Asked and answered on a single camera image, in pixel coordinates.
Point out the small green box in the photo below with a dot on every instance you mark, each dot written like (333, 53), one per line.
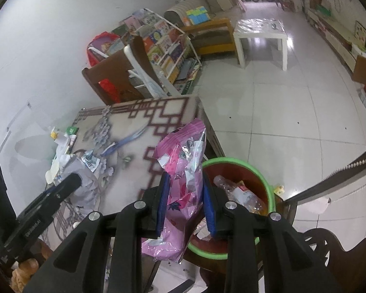
(73, 131)

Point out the green rimmed trash bin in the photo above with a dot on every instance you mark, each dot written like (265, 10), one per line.
(231, 161)

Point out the pink plastic bag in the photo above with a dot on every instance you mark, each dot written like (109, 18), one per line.
(183, 171)

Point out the beige striped cushion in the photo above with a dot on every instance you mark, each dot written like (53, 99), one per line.
(178, 10)

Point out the red cloth bag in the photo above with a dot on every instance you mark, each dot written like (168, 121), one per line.
(111, 91)

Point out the white table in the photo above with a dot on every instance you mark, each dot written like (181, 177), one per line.
(262, 36)

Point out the white book rack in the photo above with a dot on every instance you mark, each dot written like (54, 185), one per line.
(187, 35)

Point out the framed picture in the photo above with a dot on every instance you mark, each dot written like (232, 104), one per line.
(361, 33)

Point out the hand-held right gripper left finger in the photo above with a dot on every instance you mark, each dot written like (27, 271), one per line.
(162, 207)

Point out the row of picture books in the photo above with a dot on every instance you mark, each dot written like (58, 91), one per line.
(161, 42)

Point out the white low cabinet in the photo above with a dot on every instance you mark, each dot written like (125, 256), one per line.
(332, 36)

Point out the brown wooden chair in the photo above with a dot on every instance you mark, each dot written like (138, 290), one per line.
(116, 67)

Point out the green yellow blocks box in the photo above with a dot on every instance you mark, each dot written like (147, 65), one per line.
(196, 15)

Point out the wooden sofa bench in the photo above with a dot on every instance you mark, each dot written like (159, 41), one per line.
(207, 41)

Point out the white paper scraps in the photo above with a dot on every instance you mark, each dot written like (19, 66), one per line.
(61, 158)

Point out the white paper sheet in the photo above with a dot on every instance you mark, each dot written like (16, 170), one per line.
(318, 206)

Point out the dark carved wooden chair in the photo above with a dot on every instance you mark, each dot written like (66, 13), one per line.
(338, 250)

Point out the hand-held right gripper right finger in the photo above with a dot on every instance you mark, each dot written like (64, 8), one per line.
(209, 210)

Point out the cardboard box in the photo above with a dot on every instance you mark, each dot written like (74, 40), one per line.
(364, 68)

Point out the clear plastic bottle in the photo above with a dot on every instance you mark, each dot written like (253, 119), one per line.
(241, 193)

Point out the crumpled grey paper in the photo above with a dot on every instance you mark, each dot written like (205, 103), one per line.
(85, 189)

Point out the silver foil wrapper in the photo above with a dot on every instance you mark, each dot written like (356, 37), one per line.
(90, 160)

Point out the small yellow wrapper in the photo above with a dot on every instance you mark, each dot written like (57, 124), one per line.
(278, 189)

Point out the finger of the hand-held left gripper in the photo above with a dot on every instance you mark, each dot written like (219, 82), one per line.
(70, 184)

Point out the person's left hand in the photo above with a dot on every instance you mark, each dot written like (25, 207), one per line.
(24, 273)

